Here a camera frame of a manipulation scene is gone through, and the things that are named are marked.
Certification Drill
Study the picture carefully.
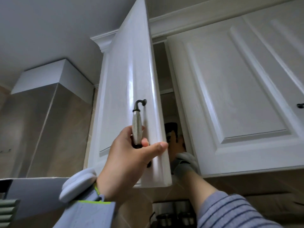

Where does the person's right forearm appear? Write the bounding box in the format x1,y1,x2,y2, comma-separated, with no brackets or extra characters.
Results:
180,170,219,215

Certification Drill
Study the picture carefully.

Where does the white wall cabinet frame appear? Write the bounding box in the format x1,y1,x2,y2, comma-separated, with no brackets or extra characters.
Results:
90,0,304,179

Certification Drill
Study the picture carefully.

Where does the white panelled cabinet door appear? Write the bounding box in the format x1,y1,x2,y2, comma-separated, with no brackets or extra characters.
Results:
242,0,304,88
166,16,304,176

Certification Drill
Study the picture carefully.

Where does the person's right hand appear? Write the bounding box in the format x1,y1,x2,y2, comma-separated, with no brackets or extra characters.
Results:
169,130,187,162

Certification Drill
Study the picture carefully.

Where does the grey range hood body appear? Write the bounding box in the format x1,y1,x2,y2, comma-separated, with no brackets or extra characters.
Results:
0,177,70,222

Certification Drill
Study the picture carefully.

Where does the person's left hand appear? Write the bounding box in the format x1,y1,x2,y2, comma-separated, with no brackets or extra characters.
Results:
96,126,169,202

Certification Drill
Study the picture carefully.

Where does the steel pot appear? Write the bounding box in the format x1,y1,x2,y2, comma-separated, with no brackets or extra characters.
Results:
155,213,177,227
178,211,196,226

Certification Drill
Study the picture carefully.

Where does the white boxed soffit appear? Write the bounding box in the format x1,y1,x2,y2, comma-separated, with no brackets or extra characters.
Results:
11,59,94,105

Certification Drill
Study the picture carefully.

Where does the blue striped sleeve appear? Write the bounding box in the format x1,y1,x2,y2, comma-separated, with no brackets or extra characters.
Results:
196,191,283,228

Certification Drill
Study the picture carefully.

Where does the white wrist tracker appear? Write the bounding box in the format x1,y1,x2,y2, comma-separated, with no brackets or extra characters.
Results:
59,168,98,203

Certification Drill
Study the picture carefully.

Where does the grey white wrist band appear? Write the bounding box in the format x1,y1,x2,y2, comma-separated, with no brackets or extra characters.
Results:
171,152,201,181

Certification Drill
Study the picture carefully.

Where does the grey sleeve with neon trim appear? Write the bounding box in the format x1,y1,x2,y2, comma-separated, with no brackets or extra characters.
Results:
53,184,117,228

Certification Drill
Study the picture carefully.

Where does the black object in cabinet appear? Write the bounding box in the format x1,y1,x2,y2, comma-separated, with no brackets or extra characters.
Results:
164,122,178,143

